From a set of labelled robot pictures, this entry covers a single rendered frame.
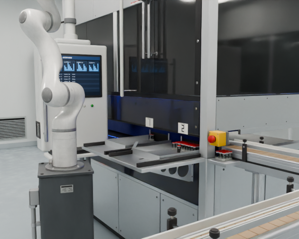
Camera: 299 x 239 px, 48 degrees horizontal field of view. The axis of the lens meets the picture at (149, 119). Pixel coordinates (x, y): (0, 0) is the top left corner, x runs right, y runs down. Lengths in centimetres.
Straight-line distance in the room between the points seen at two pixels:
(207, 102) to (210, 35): 34
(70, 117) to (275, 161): 99
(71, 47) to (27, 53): 465
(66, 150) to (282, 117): 135
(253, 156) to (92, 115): 126
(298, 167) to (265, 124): 60
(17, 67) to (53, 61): 534
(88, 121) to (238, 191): 117
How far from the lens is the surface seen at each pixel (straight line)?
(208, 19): 181
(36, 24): 174
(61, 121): 167
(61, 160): 170
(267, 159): 171
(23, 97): 706
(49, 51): 173
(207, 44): 180
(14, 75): 702
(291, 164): 164
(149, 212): 236
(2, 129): 700
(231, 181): 201
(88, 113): 251
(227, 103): 189
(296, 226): 95
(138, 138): 233
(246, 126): 203
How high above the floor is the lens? 129
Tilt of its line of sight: 6 degrees down
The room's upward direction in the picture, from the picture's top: straight up
